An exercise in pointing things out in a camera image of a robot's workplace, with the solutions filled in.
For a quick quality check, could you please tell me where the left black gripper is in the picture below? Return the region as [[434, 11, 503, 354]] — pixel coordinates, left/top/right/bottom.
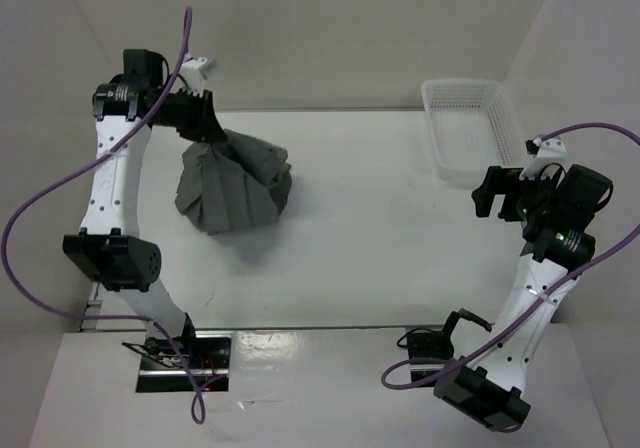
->
[[155, 87, 230, 144]]

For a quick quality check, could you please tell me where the grey pleated skirt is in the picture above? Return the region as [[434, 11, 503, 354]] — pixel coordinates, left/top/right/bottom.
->
[[175, 130, 292, 235]]

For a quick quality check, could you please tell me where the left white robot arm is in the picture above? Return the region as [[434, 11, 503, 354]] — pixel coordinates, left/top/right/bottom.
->
[[63, 49, 226, 368]]

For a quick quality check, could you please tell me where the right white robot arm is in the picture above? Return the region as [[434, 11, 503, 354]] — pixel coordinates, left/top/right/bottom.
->
[[434, 163, 613, 433]]

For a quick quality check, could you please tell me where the white perforated plastic basket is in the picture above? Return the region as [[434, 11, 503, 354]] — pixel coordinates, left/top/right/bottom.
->
[[421, 78, 527, 190]]

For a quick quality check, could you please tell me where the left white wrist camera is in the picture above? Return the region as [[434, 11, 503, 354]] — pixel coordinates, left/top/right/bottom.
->
[[179, 56, 217, 95]]

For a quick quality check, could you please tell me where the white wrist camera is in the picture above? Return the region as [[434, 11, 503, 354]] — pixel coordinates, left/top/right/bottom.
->
[[179, 56, 217, 95], [519, 137, 567, 180]]

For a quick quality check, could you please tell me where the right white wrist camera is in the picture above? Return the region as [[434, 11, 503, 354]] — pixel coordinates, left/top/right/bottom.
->
[[519, 137, 567, 180]]

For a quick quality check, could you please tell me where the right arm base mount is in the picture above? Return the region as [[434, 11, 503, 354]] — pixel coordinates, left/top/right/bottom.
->
[[396, 321, 492, 382]]

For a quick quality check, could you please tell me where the aluminium table edge rail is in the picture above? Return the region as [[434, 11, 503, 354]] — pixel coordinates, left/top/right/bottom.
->
[[79, 283, 103, 333]]

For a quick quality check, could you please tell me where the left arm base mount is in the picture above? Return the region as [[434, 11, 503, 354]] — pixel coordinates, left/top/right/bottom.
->
[[121, 330, 232, 393]]

